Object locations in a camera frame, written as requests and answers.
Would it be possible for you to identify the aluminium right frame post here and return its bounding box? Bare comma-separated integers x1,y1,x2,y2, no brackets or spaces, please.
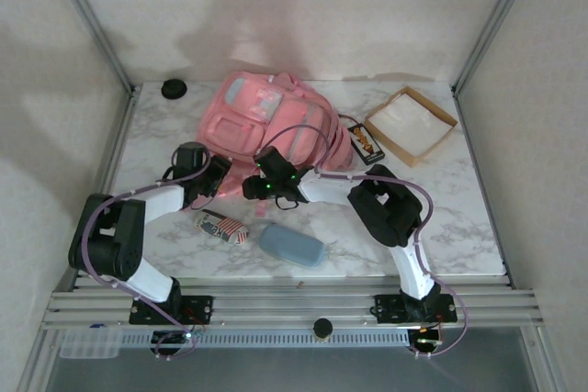
452,0,543,97

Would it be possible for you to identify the small circuit board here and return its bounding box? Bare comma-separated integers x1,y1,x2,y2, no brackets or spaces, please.
151,330,206,356
408,325,445,352

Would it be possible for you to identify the flag print fabric pouch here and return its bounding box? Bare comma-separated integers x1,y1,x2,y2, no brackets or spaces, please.
193,209,251,246

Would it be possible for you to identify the right small circuit board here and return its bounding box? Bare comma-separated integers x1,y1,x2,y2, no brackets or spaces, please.
408,325,445,352

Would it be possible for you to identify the blue grey pencil case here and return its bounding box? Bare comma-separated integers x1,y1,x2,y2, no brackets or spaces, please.
258,222,327,270

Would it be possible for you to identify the shallow cardboard tray box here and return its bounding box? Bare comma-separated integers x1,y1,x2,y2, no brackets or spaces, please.
363,86,459,167

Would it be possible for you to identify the black round knob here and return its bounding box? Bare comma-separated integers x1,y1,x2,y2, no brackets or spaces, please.
312,318,334,342

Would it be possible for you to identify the grey slotted cable duct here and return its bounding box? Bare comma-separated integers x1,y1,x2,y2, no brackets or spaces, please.
117,330,410,348

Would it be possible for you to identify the clear plastic organizer box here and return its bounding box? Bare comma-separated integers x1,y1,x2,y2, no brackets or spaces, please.
59,328,123,360

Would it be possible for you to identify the aluminium left frame post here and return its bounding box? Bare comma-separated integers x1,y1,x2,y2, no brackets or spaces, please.
43,0,141,95

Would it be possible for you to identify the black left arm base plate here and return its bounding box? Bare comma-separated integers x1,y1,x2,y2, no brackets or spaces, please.
128,295,215,325

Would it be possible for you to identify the aluminium frame post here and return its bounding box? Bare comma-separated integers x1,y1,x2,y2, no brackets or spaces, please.
43,0,141,95
452,0,543,97

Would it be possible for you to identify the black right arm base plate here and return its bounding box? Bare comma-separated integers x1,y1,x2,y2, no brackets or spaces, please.
374,293,459,324

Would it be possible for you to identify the pink student backpack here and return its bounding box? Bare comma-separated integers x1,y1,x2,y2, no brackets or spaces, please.
196,71,357,218

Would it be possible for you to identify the aluminium rail beam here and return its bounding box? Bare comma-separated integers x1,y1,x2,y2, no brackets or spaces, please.
40,284,546,331

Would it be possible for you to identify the black round cap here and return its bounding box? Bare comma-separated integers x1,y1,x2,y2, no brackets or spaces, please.
161,79,187,100

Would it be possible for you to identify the left small circuit board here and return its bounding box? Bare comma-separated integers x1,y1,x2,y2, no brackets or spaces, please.
151,330,206,356

